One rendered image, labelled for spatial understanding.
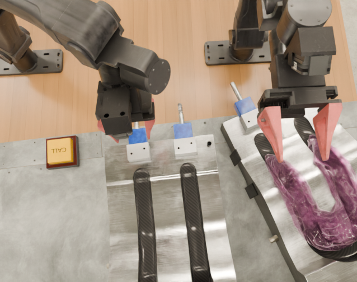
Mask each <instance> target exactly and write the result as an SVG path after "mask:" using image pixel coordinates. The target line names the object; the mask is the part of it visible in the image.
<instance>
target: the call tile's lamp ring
mask: <svg viewBox="0 0 357 282"><path fill-rule="evenodd" d="M64 138H73V149H74V162H73V163H64V164H54V165H49V163H48V145H47V141H48V140H54V139H64ZM72 165H77V151H76V136H75V135H74V136H68V137H59V138H50V139H46V168H53V167H63V166H72Z"/></svg>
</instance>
